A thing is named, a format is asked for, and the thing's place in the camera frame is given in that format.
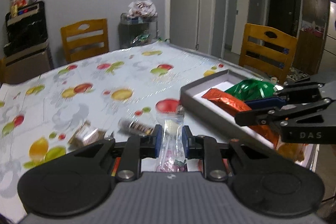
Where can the patterned floor mat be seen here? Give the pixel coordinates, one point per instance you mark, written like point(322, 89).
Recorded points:
point(296, 74)

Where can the green snack packet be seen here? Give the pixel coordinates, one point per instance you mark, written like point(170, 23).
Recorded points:
point(246, 88)

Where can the tan bread packet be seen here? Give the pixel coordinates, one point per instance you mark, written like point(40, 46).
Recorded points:
point(294, 151)

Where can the white refrigerator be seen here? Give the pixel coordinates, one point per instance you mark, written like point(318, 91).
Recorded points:
point(332, 24)

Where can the orange foil bar packet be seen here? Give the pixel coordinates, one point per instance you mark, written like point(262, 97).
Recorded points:
point(228, 102)

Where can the brown candy stick packet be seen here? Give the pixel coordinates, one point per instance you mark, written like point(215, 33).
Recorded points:
point(136, 128)

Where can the white cupboard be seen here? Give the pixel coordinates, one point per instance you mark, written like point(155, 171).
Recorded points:
point(183, 3)

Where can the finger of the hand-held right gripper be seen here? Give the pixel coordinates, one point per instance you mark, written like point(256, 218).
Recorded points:
point(252, 116)
point(262, 103)

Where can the small beige cake packet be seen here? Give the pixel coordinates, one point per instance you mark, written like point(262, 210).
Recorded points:
point(84, 134)

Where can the clear zip bag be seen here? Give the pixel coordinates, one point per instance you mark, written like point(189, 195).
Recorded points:
point(170, 148)

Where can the plastic bag of sweets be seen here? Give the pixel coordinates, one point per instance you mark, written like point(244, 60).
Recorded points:
point(143, 7)

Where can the dark door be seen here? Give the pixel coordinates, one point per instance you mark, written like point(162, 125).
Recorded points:
point(281, 3)

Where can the brown wooden cabinet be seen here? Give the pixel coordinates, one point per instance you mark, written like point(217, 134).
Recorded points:
point(315, 3)

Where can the grey cardboard box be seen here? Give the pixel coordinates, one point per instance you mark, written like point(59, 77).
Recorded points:
point(204, 108)

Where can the fruit print tablecloth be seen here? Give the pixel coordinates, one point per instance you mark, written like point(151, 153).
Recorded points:
point(78, 108)

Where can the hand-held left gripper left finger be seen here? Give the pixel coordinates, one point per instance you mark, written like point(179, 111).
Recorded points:
point(157, 140)

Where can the yellow wooden chair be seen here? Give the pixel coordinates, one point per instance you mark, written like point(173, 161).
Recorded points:
point(254, 33)
point(99, 27)

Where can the white interior door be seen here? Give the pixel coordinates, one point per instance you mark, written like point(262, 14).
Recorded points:
point(241, 8)

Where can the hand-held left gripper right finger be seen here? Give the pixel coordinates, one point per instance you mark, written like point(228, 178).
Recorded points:
point(185, 140)

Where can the green foil candy pile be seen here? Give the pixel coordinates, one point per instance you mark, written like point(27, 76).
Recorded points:
point(141, 38)

